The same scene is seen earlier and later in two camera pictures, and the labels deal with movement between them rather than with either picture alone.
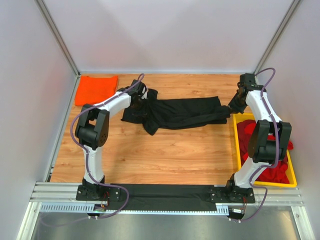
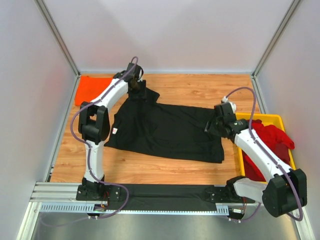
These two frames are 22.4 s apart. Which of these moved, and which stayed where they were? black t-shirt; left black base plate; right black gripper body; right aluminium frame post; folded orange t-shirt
Moved: black t-shirt; right black gripper body
Stayed: folded orange t-shirt; left black base plate; right aluminium frame post
